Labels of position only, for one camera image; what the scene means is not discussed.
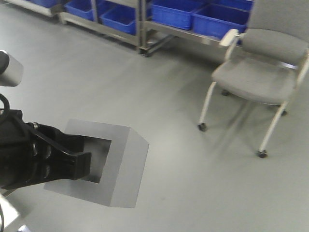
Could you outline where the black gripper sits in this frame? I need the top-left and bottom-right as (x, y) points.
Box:
(0, 110), (91, 190)

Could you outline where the gray square base block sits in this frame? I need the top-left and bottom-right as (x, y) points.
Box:
(44, 119), (149, 208)

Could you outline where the gray cylinder robot part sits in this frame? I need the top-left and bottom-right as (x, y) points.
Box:
(0, 50), (24, 87)

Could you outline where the steel shelf rack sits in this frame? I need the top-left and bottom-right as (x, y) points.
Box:
(12, 0), (252, 57)

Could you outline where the gray office chair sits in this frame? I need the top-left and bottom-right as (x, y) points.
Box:
(197, 0), (309, 158)

